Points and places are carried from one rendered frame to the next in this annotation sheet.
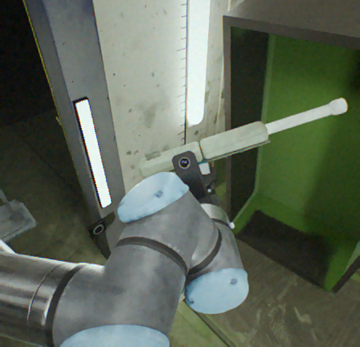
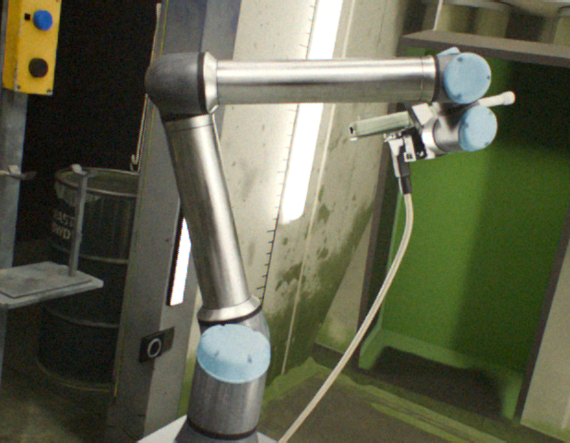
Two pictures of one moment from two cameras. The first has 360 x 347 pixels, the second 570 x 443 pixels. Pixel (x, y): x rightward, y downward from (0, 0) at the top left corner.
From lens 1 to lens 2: 1.32 m
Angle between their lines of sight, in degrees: 32
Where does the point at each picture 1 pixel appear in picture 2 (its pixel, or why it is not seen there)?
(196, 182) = (426, 111)
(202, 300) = (472, 126)
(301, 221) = (452, 356)
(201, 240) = not seen: hidden behind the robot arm
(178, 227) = not seen: hidden behind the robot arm
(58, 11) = (213, 17)
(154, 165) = (370, 122)
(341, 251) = (514, 384)
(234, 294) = (490, 125)
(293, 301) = not seen: outside the picture
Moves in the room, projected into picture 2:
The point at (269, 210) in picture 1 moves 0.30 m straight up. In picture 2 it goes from (404, 346) to (421, 275)
